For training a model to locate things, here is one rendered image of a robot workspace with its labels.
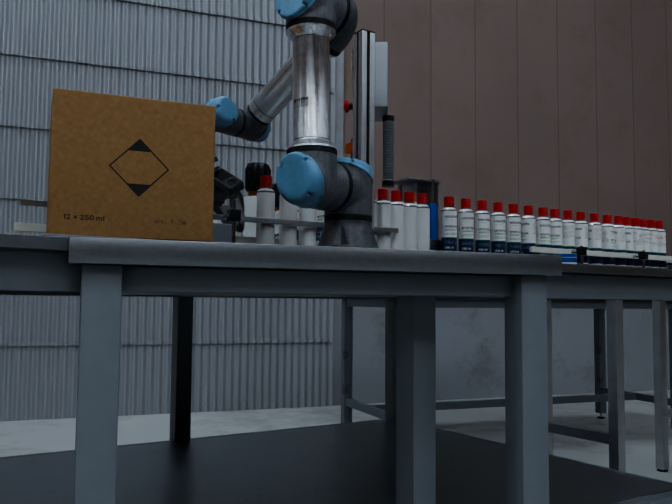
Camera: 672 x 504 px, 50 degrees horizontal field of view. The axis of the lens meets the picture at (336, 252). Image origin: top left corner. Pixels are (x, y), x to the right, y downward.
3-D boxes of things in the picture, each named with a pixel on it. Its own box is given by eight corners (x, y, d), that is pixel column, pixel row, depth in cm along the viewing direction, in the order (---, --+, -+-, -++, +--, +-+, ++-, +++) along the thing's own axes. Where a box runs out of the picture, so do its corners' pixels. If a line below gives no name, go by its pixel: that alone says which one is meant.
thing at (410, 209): (410, 257, 230) (410, 194, 231) (420, 256, 225) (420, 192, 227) (397, 256, 227) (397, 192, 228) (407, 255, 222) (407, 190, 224)
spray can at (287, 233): (291, 251, 206) (292, 180, 208) (300, 250, 202) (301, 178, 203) (275, 250, 204) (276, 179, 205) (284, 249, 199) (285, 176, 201)
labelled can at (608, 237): (599, 267, 282) (598, 215, 283) (613, 267, 281) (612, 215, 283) (602, 266, 277) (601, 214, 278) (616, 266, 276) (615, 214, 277)
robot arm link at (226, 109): (247, 100, 188) (218, 114, 194) (215, 90, 179) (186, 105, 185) (250, 128, 186) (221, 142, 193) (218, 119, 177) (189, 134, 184)
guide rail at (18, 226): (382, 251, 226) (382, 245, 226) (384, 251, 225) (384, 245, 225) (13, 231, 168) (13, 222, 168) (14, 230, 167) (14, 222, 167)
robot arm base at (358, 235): (358, 260, 182) (359, 221, 183) (391, 257, 169) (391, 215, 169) (305, 257, 175) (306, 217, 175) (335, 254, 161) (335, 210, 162)
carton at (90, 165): (188, 249, 162) (191, 132, 164) (213, 241, 140) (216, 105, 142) (45, 244, 150) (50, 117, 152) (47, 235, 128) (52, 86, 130)
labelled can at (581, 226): (591, 265, 269) (590, 211, 271) (582, 265, 267) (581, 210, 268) (580, 266, 274) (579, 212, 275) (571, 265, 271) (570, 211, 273)
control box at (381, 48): (386, 122, 219) (386, 61, 220) (388, 107, 202) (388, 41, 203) (353, 122, 219) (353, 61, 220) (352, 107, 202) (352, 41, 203)
